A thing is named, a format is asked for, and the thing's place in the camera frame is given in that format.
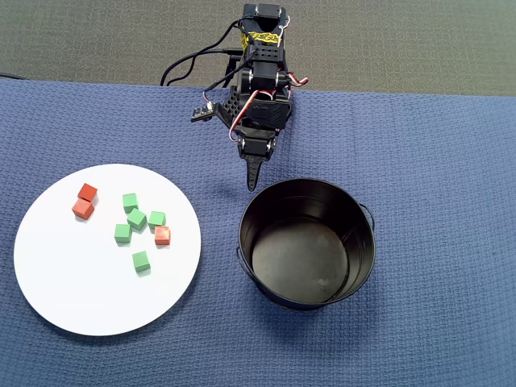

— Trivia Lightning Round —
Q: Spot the red white servo wire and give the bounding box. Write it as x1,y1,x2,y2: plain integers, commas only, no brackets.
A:
227,89,261,142
277,72,310,98
277,15,291,46

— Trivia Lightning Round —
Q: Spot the thick black cable with plug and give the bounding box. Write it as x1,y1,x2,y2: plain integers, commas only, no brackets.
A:
166,47,245,87

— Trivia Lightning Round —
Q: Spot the black round bowl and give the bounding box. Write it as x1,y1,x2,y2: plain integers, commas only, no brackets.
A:
235,177,377,311

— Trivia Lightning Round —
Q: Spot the blue woven table cloth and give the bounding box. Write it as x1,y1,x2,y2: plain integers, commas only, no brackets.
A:
0,77,516,387

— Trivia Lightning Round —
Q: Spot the white round plate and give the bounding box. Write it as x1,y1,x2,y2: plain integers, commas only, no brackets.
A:
13,163,202,338

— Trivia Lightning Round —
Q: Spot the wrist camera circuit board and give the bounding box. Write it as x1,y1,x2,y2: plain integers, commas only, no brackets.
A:
190,102,215,123

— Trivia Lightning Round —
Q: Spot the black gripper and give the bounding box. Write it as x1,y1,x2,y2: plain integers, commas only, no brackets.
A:
235,98,293,192

